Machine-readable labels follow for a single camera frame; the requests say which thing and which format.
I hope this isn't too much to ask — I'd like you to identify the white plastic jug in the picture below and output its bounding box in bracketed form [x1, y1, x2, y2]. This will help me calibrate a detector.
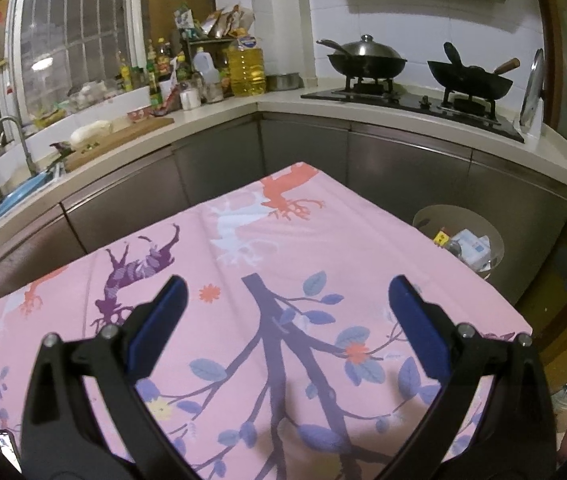
[192, 47, 224, 103]

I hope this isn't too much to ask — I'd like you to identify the smartphone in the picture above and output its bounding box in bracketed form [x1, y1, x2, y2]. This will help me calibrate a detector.
[0, 429, 22, 472]

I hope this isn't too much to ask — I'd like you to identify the yellow cooking oil bottle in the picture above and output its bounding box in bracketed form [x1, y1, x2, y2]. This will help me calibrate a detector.
[227, 36, 266, 96]

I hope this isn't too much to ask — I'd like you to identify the trash bin with bag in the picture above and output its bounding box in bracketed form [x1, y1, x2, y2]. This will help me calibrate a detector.
[413, 204, 505, 280]

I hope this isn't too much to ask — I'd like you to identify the pink patterned tablecloth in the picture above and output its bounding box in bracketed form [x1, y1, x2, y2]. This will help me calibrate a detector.
[0, 162, 527, 479]

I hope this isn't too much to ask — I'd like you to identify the steel pot lid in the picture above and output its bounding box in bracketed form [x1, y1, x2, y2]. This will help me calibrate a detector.
[519, 49, 546, 134]

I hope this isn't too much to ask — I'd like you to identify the wooden cutting board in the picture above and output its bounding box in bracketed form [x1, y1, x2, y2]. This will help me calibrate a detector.
[64, 117, 174, 172]

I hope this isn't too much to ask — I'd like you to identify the steel sink faucet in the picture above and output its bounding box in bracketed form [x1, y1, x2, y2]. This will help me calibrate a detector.
[0, 115, 40, 182]

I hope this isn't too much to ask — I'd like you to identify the dark soy sauce bottle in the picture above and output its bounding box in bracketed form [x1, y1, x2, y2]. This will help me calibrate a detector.
[146, 58, 163, 110]

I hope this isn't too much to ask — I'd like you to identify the wok with steel lid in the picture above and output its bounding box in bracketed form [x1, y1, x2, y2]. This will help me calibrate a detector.
[316, 35, 406, 79]

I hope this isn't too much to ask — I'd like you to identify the black gas stove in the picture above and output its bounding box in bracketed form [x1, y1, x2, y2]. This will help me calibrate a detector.
[301, 80, 524, 143]

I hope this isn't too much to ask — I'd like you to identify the black wok wooden handle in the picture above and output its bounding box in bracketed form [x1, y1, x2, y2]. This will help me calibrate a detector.
[428, 41, 521, 101]

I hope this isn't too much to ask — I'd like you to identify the small steel bowl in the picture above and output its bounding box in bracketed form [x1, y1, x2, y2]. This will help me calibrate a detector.
[266, 73, 303, 92]

